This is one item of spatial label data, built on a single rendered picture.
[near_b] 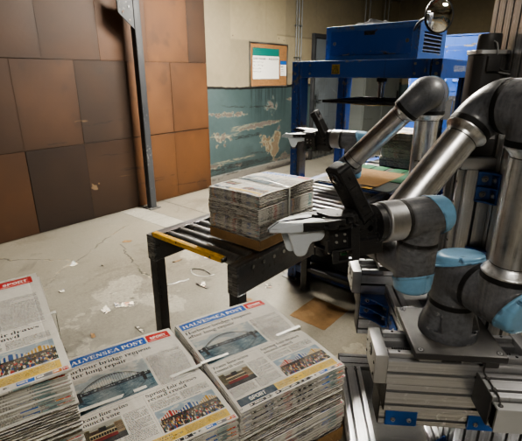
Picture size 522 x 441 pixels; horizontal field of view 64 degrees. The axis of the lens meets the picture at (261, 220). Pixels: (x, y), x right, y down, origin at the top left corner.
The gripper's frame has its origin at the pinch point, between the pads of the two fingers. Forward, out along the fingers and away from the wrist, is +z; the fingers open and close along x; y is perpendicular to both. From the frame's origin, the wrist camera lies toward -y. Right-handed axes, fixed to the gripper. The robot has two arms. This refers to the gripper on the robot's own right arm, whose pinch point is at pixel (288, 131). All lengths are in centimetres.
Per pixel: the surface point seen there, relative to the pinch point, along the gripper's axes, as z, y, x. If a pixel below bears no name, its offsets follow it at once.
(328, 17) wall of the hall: 218, -46, 589
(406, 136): -18, 39, 152
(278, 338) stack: -41, 30, -90
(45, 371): -32, -1, -141
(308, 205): -11.8, 30.7, -7.3
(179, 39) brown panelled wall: 264, -35, 246
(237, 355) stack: -36, 28, -101
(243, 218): 2.4, 25.7, -38.5
